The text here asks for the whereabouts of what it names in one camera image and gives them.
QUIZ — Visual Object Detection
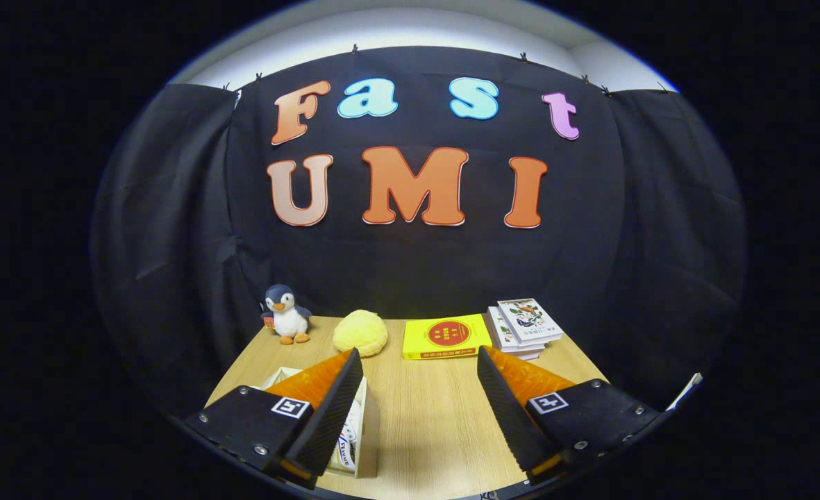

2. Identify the white illustrated cover book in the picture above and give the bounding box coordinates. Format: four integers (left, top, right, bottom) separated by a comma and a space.
497, 299, 564, 346

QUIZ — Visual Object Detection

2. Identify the penguin plush toy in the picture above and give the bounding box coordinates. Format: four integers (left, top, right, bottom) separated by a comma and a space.
260, 284, 312, 345

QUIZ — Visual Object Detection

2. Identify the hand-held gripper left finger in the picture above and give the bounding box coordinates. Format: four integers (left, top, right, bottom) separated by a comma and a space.
184, 349, 364, 490

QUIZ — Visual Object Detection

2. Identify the beige storage box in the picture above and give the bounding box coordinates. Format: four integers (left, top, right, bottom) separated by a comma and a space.
253, 367, 381, 479

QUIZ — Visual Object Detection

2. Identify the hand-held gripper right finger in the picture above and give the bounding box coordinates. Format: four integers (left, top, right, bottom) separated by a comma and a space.
477, 346, 662, 485

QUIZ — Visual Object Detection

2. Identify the yellow book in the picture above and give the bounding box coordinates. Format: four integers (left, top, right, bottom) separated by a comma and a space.
402, 314, 493, 360

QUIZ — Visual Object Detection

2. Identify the yellow plush ball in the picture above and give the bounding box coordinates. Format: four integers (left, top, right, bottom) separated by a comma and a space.
332, 310, 389, 358

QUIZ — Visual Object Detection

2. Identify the thick pale book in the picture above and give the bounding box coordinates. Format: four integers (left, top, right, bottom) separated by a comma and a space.
485, 316, 546, 361

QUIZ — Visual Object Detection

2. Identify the white canvas shoe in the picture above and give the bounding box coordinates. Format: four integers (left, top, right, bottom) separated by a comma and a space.
328, 399, 363, 474

